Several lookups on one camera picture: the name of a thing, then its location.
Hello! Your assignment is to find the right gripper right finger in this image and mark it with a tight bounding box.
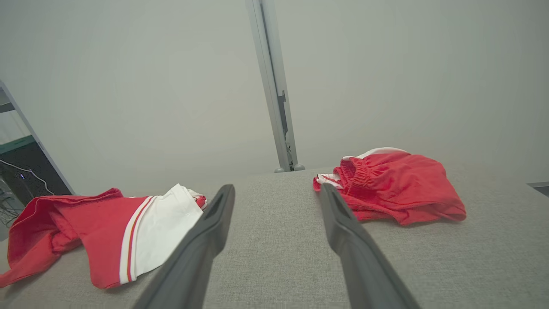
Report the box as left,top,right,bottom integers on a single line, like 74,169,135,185
319,184,421,309

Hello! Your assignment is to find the grey partition post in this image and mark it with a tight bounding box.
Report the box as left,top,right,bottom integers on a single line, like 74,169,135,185
245,0,305,173

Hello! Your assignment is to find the red shorts white stripe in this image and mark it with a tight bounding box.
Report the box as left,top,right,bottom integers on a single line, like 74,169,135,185
313,147,467,226

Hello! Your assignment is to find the red white printed shirt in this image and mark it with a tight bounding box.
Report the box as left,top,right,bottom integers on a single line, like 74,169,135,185
0,184,208,290

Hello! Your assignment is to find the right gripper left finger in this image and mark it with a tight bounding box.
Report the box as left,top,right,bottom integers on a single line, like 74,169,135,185
133,184,236,309

